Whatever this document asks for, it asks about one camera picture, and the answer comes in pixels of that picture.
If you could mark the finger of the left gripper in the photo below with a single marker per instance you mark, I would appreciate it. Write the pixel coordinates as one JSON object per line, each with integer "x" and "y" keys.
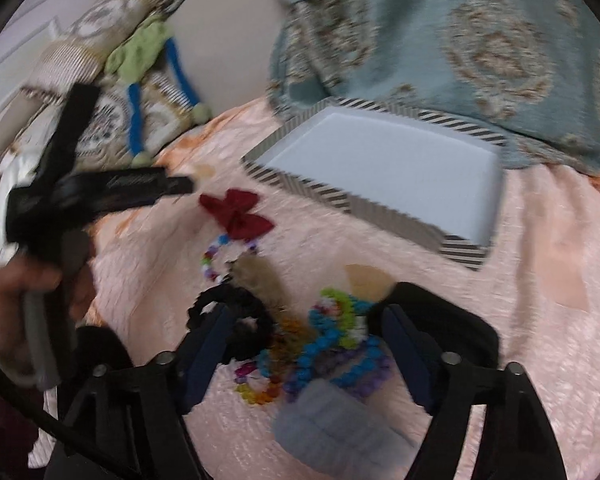
{"x": 126, "y": 188}

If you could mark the striped white jewelry tray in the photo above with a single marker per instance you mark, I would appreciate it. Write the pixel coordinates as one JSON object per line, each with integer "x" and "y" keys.
{"x": 426, "y": 176}

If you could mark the beige plain pillow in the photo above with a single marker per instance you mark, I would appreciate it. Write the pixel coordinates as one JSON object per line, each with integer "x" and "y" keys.
{"x": 225, "y": 48}

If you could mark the person's left hand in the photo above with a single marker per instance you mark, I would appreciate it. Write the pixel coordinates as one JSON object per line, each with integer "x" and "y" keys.
{"x": 24, "y": 276}

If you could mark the white round satin cushion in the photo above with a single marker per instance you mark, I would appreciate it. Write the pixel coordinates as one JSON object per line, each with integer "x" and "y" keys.
{"x": 5, "y": 209}

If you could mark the peach satin bedspread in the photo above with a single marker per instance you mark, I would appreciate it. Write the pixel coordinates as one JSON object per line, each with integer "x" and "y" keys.
{"x": 539, "y": 288}

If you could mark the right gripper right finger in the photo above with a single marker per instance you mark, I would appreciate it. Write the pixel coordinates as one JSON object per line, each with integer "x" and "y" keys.
{"x": 418, "y": 327}

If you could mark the red velvet bow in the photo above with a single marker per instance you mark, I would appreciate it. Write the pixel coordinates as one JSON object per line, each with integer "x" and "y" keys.
{"x": 234, "y": 213}

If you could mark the embroidered cylindrical bolster pillow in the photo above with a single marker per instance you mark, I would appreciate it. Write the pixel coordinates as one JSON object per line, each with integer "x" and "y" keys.
{"x": 79, "y": 54}

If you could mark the floral embroidered square cushion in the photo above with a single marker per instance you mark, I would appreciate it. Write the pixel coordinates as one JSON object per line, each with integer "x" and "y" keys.
{"x": 105, "y": 144}

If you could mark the light blue fluffy scrunchie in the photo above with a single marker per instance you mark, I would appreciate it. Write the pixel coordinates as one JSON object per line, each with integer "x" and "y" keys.
{"x": 334, "y": 434}

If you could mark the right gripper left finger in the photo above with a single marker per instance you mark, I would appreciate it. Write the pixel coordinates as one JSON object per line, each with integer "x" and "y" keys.
{"x": 201, "y": 351}

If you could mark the teal damask blanket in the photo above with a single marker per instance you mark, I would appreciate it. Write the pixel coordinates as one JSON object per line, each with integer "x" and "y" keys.
{"x": 529, "y": 68}

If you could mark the green blue plush toy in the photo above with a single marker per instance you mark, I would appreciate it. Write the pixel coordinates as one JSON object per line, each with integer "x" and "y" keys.
{"x": 133, "y": 60}

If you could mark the leopard print brown scrunchie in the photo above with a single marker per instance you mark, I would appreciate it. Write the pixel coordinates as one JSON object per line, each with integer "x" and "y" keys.
{"x": 257, "y": 275}

